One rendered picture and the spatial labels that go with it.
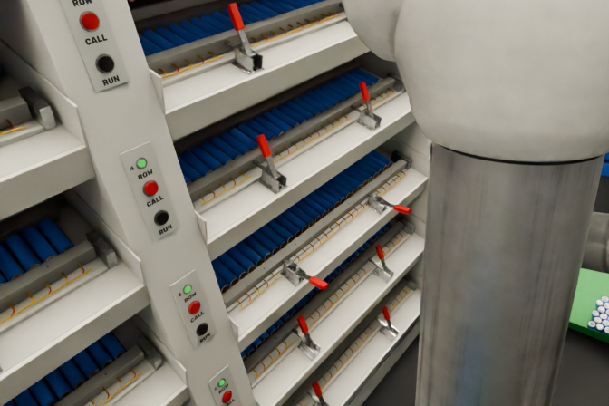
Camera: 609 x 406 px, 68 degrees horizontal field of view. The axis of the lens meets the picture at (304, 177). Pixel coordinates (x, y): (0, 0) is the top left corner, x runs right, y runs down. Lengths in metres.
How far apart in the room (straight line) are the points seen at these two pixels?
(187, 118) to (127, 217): 0.14
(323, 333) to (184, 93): 0.60
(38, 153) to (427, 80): 0.40
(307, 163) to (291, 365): 0.41
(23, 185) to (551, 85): 0.46
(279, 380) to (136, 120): 0.59
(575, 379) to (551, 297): 1.11
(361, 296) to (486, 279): 0.77
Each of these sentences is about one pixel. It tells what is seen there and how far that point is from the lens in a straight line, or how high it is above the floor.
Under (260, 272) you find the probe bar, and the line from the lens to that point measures 0.81.
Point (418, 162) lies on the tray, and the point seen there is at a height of 0.58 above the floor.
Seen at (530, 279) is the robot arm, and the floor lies 0.89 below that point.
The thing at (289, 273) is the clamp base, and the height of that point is 0.56.
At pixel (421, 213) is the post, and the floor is 0.43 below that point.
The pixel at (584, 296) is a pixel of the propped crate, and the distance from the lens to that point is 1.58.
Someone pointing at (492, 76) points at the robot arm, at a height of 1.01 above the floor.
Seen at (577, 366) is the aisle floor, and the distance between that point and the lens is 1.46.
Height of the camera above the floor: 1.08
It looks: 28 degrees down
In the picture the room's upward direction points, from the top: 10 degrees counter-clockwise
